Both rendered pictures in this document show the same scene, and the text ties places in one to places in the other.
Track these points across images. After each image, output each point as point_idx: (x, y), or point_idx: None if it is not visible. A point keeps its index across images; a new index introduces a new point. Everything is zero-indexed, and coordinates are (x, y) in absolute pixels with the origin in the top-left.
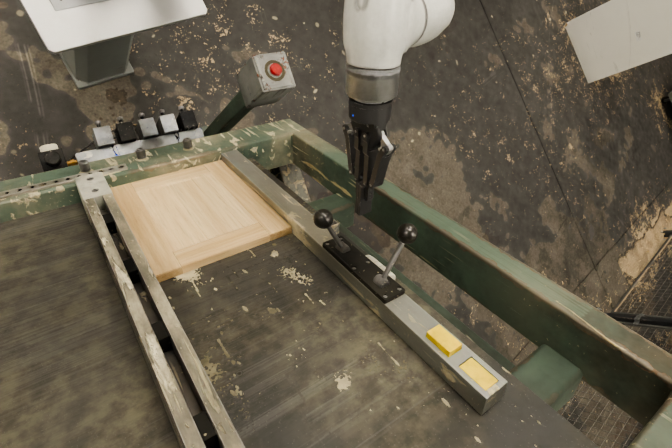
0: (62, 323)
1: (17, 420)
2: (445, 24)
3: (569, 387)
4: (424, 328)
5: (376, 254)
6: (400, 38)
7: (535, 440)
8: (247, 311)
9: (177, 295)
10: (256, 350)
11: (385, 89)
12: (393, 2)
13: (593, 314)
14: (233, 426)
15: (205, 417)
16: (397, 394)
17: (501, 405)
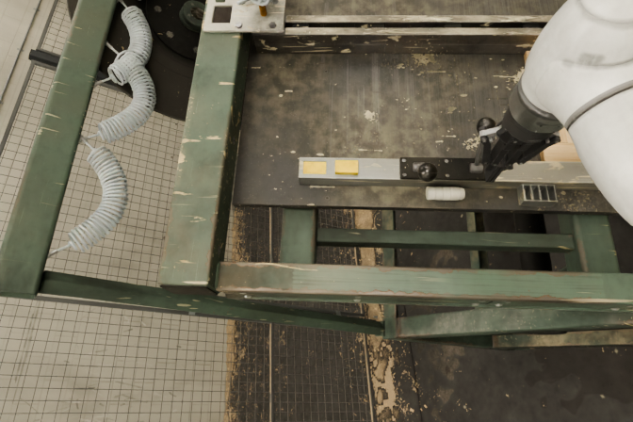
0: (511, 6)
1: None
2: (603, 189)
3: (280, 251)
4: (364, 166)
5: (487, 243)
6: (530, 69)
7: (270, 177)
8: (460, 95)
9: (502, 64)
10: (422, 86)
11: (512, 94)
12: (547, 27)
13: (288, 281)
14: (365, 34)
15: (380, 27)
16: (342, 135)
17: (297, 180)
